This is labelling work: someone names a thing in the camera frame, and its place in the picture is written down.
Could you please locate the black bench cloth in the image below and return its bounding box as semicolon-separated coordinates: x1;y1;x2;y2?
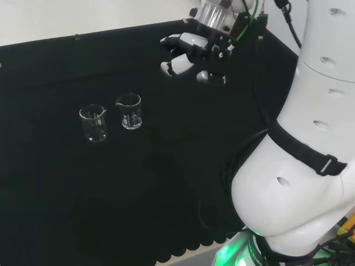
0;18;300;266

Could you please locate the black cable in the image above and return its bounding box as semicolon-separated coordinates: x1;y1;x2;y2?
274;0;302;49

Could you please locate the clear glass beaker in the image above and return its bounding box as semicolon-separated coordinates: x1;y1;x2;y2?
115;93;143;130
78;104;108;143

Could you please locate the green cable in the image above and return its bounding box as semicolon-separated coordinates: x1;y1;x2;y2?
235;0;263;41

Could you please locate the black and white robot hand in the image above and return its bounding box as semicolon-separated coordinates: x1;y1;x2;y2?
160;23;238;88

